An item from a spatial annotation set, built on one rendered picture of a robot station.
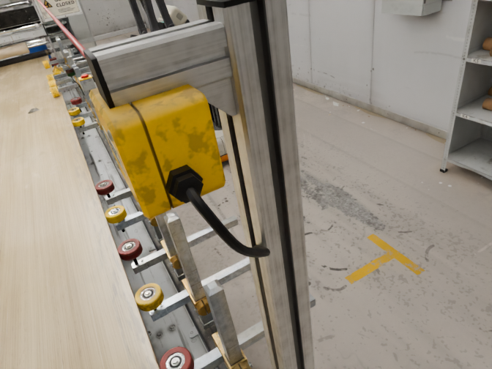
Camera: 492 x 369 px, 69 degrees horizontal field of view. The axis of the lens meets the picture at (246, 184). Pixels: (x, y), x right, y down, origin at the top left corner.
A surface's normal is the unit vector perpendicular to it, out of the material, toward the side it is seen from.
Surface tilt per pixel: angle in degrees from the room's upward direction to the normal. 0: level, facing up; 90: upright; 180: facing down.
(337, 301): 0
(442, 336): 0
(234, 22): 90
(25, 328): 0
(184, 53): 90
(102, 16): 90
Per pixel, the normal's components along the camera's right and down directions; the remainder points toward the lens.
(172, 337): -0.15, -0.81
